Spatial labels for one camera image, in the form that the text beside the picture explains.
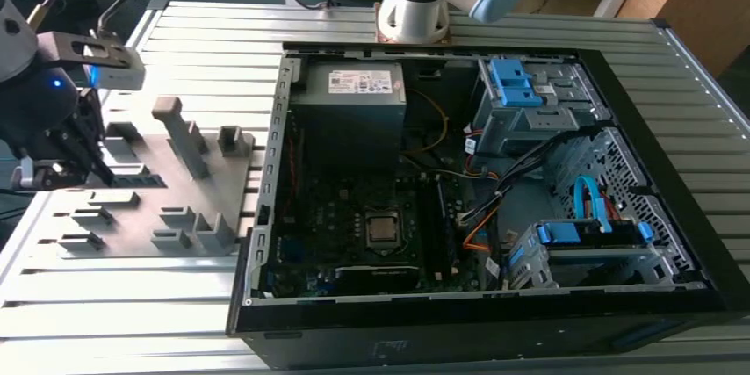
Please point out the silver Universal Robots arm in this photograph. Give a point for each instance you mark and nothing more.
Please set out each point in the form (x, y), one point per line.
(410, 15)

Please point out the grey parts rack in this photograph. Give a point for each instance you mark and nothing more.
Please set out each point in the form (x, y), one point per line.
(175, 190)

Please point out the black open PC case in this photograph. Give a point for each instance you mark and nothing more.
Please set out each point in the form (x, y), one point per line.
(469, 340)

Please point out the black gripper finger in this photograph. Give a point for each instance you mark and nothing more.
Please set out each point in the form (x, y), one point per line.
(52, 175)
(91, 129)

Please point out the wooden cabinet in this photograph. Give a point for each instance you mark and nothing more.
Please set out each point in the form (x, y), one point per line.
(704, 6)

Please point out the RAM stick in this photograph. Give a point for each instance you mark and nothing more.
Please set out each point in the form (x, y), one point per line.
(138, 182)
(450, 234)

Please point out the blue carrier with black disk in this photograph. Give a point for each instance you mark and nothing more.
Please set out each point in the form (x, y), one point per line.
(565, 232)

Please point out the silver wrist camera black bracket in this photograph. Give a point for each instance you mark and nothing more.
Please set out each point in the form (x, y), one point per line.
(118, 76)

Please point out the grey power supply unit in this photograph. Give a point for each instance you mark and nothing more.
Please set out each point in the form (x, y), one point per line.
(351, 120)

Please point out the black graphics card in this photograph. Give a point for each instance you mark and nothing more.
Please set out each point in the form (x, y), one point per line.
(375, 277)

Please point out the grey metal drive cage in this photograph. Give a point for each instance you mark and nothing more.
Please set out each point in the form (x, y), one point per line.
(540, 124)
(604, 256)

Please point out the CPU socket with silver CPU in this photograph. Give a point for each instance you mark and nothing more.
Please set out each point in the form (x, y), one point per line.
(383, 230)

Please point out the green motherboard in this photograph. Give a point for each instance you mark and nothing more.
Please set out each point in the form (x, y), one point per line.
(329, 217)

